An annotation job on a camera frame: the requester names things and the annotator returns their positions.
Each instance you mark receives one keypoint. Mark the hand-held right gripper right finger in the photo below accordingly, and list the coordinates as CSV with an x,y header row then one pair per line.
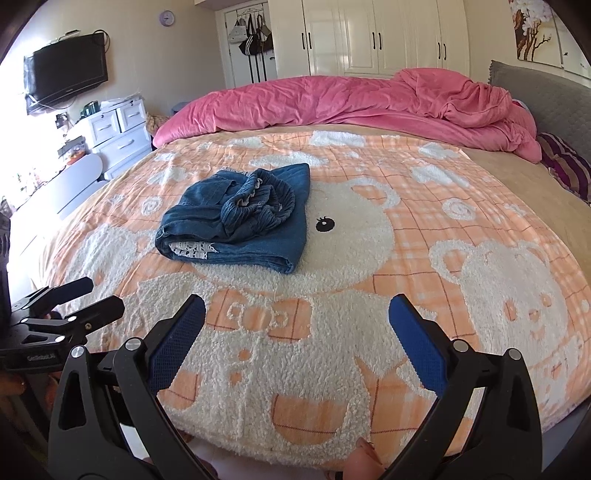
x,y
415,341

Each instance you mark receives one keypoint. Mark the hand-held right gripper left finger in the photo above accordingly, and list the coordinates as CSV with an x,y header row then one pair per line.
x,y
175,341

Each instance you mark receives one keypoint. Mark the black wall television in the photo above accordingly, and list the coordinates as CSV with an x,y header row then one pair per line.
x,y
67,67

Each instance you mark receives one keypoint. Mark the purple wall clock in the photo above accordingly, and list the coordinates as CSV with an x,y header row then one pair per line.
x,y
166,18

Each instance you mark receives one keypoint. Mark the person's right hand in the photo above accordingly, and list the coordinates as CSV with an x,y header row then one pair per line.
x,y
367,461

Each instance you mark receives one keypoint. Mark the grey padded headboard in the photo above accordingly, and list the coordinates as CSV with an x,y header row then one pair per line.
x,y
545,97

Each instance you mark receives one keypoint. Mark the floral wall picture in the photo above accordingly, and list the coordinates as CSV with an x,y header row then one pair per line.
x,y
538,32

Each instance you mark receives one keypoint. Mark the orange bear print blanket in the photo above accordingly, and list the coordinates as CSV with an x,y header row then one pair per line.
x,y
351,249

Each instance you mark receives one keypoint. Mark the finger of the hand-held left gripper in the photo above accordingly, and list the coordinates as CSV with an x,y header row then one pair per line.
x,y
55,295
87,316

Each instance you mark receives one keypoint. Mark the person's left hand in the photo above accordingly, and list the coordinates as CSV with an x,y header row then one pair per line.
x,y
11,385

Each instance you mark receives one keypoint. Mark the white drawer cabinet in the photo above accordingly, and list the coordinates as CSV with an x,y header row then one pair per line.
x,y
120,129

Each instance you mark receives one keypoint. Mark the pink duvet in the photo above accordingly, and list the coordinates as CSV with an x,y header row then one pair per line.
x,y
323,101

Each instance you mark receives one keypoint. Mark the black striped hanging bag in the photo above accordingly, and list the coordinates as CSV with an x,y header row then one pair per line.
x,y
251,44

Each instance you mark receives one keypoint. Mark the white rounded board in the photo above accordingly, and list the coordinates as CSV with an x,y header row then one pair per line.
x,y
69,184

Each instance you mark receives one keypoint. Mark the white hanging bag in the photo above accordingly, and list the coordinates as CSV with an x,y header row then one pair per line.
x,y
238,31

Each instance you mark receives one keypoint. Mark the purple striped pillow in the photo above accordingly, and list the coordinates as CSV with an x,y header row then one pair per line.
x,y
565,161

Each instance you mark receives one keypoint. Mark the white wardrobe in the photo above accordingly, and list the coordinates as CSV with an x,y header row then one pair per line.
x,y
369,37

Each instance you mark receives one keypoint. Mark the blue denim pants lace hem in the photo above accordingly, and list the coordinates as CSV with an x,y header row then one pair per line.
x,y
268,235

